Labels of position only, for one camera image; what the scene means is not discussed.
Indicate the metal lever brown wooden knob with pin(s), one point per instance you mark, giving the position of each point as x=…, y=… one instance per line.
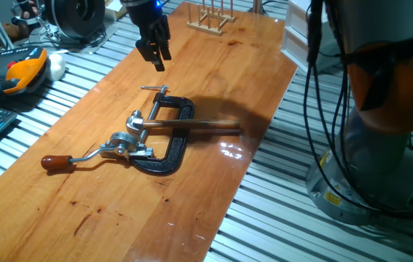
x=56, y=162

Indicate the silver orange robot arm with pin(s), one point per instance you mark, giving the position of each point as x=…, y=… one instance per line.
x=373, y=145

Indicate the wooden peg rack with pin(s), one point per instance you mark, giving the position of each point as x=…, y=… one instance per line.
x=206, y=28

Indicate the black round spool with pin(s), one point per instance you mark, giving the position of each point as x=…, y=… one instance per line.
x=75, y=18

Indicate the black cast iron C-clamp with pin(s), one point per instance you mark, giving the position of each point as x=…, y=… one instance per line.
x=177, y=153

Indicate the person's hand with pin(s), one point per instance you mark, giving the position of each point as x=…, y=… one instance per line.
x=30, y=14

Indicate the white drawer box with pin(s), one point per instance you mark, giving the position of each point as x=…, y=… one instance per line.
x=295, y=43

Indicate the small beige cardboard box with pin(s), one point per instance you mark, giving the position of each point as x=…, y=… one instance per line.
x=113, y=12

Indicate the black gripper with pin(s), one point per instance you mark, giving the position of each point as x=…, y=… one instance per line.
x=144, y=18

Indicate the white rounded object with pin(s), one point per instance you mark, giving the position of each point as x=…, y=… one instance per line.
x=57, y=67

